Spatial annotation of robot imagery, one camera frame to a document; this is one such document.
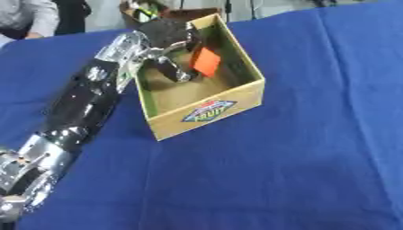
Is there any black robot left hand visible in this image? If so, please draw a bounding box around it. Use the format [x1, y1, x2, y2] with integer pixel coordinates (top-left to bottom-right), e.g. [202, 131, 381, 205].
[137, 18, 203, 84]

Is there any orange block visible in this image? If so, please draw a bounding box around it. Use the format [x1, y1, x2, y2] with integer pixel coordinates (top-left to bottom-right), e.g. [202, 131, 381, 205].
[189, 46, 222, 78]

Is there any brown box with items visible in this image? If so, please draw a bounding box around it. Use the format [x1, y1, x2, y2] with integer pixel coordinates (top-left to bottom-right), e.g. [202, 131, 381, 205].
[118, 0, 224, 29]

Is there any tan cardboard box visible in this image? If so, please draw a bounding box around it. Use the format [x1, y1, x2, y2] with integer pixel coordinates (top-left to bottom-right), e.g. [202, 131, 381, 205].
[133, 13, 266, 142]

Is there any person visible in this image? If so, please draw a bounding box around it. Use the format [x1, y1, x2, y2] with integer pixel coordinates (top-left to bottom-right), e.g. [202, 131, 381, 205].
[0, 0, 94, 40]

